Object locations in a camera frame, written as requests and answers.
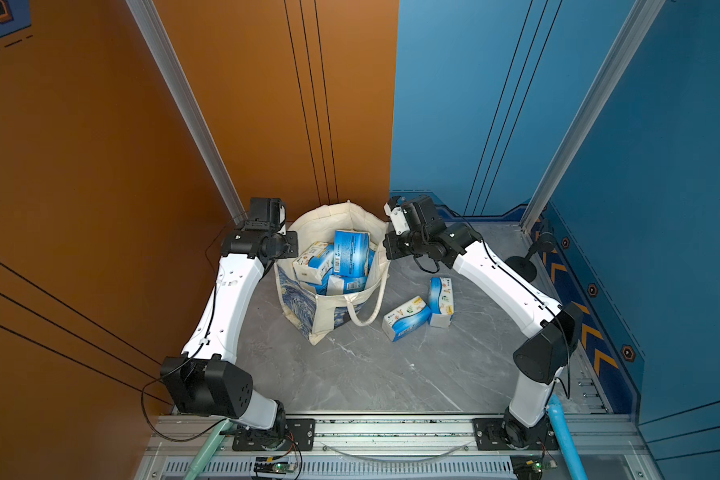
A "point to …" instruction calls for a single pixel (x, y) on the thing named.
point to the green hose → (202, 459)
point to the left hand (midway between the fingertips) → (287, 238)
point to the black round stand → (525, 267)
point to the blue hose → (571, 455)
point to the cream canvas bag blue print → (343, 310)
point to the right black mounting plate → (488, 436)
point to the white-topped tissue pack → (351, 253)
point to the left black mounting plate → (288, 435)
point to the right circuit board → (530, 467)
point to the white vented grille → (466, 468)
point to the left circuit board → (273, 465)
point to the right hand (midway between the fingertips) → (385, 241)
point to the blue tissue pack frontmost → (335, 284)
